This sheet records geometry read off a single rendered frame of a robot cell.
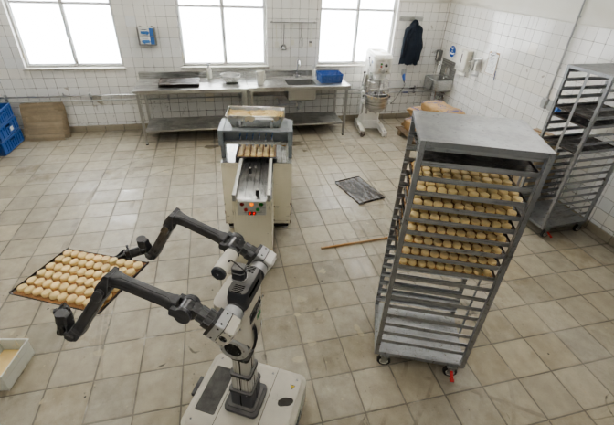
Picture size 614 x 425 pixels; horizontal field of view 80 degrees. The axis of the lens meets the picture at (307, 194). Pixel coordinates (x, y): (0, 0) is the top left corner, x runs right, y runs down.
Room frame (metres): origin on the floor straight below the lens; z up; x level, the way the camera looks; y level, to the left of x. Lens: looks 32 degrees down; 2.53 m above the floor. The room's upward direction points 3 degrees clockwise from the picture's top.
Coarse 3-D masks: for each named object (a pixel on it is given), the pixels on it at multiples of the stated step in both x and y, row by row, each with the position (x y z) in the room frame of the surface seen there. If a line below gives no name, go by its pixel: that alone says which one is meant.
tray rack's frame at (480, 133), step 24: (432, 120) 2.03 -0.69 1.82; (456, 120) 2.05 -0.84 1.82; (480, 120) 2.07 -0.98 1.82; (504, 120) 2.09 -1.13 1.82; (432, 144) 1.71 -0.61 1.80; (456, 144) 1.70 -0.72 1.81; (480, 144) 1.70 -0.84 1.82; (504, 144) 1.71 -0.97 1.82; (528, 144) 1.73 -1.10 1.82; (528, 216) 1.63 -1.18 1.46; (504, 264) 1.63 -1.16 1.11; (408, 312) 2.10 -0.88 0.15; (384, 336) 1.85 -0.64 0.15; (432, 336) 1.87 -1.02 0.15; (456, 336) 1.88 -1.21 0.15; (384, 360) 1.70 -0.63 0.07; (432, 360) 1.66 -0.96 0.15; (456, 360) 1.67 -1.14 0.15
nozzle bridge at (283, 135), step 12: (288, 120) 3.64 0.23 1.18; (228, 132) 3.29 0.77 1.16; (240, 132) 3.30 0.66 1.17; (252, 132) 3.31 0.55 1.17; (264, 132) 3.32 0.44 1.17; (276, 132) 3.33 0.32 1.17; (288, 132) 3.34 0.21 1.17; (264, 144) 3.35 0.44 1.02; (276, 144) 3.36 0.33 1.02; (288, 144) 3.34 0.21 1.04; (288, 156) 3.44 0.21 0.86
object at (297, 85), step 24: (216, 72) 6.32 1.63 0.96; (240, 72) 6.42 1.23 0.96; (288, 72) 6.63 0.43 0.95; (144, 96) 5.97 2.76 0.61; (288, 96) 6.09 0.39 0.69; (312, 96) 6.18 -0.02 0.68; (168, 120) 5.94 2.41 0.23; (192, 120) 5.99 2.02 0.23; (216, 120) 6.04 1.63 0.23; (312, 120) 6.27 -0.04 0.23; (336, 120) 6.33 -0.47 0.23
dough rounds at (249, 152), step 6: (240, 150) 3.41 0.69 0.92; (246, 150) 3.42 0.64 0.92; (252, 150) 3.42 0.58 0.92; (258, 150) 3.43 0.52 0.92; (264, 150) 3.44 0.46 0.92; (270, 150) 3.44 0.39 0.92; (252, 156) 3.31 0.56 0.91; (258, 156) 3.31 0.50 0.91; (264, 156) 3.32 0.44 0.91; (270, 156) 3.32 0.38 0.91
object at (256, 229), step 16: (240, 176) 3.01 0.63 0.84; (256, 176) 3.02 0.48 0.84; (272, 176) 3.04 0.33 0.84; (240, 192) 2.73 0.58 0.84; (256, 192) 2.68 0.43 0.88; (272, 192) 2.93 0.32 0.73; (272, 208) 2.88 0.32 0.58; (240, 224) 2.61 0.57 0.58; (256, 224) 2.62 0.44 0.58; (272, 224) 2.82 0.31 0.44; (256, 240) 2.62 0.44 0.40; (272, 240) 2.76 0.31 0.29; (240, 256) 2.61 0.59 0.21
